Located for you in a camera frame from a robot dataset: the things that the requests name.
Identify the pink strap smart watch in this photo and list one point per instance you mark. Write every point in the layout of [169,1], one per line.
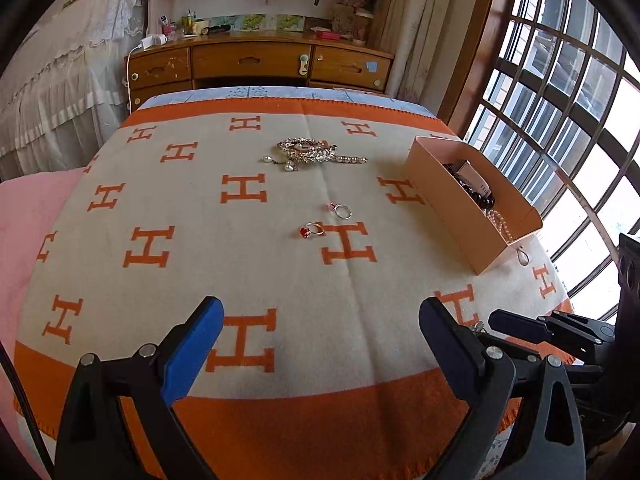
[466,172]

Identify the silver ring pink stone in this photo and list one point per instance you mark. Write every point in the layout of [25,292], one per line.
[340,211]

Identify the white lace covered furniture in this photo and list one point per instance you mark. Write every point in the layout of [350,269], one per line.
[63,93]

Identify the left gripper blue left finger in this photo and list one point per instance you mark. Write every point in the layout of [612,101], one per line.
[179,357]

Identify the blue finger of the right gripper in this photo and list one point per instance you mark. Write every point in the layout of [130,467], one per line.
[518,326]

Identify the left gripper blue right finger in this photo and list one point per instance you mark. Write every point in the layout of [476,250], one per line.
[473,371]

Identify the window with metal grille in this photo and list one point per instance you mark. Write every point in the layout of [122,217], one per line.
[559,117]

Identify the wooden desk with drawers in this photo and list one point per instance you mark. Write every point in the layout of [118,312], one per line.
[294,59]

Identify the silver ring red stone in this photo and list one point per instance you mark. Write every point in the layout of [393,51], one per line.
[312,229]

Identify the pink bed sheet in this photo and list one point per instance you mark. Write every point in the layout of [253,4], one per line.
[29,207]

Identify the pink felt jewelry tray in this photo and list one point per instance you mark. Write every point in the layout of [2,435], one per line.
[429,167]

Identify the orange beige H-pattern blanket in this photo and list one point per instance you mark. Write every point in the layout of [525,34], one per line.
[321,370]

